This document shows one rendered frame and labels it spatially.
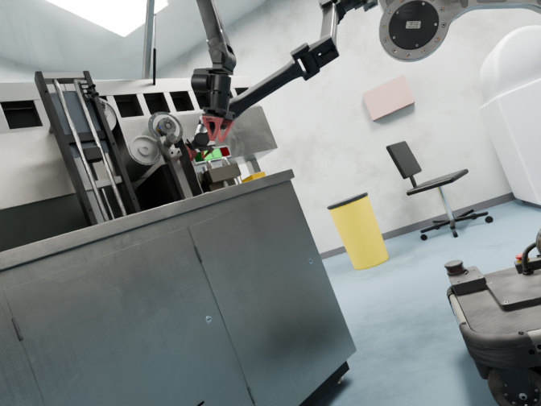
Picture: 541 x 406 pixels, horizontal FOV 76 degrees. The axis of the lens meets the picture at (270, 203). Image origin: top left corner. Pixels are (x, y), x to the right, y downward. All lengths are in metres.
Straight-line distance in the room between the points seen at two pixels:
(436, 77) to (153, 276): 3.68
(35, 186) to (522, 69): 3.31
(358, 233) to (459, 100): 1.86
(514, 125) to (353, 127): 1.60
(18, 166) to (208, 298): 0.97
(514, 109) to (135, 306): 3.02
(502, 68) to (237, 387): 3.00
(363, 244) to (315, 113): 1.80
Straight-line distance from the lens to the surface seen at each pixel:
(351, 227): 3.14
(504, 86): 3.42
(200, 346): 1.16
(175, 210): 1.13
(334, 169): 4.19
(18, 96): 1.86
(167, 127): 1.54
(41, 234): 1.67
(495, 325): 1.21
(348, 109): 4.21
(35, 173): 1.73
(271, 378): 1.31
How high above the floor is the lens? 0.76
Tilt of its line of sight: 1 degrees up
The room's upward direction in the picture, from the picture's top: 21 degrees counter-clockwise
